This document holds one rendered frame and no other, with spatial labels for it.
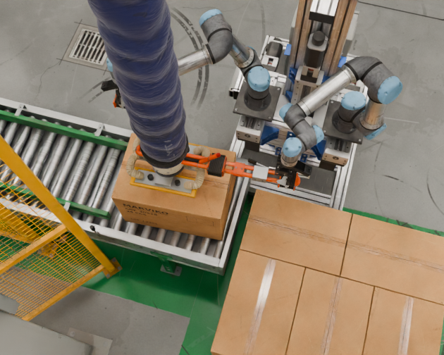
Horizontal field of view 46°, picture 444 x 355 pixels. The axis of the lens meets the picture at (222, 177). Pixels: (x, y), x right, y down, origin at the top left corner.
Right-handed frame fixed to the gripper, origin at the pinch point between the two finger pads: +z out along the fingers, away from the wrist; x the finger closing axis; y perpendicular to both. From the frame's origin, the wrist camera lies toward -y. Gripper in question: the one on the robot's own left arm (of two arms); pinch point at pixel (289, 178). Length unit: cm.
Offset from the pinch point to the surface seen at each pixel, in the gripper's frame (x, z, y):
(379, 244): -1, 69, -61
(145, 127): 13, -48, 60
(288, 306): 47, 69, -16
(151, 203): 18, 29, 68
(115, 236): 32, 64, 91
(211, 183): 0.0, 28.7, 39.6
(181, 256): 34, 64, 50
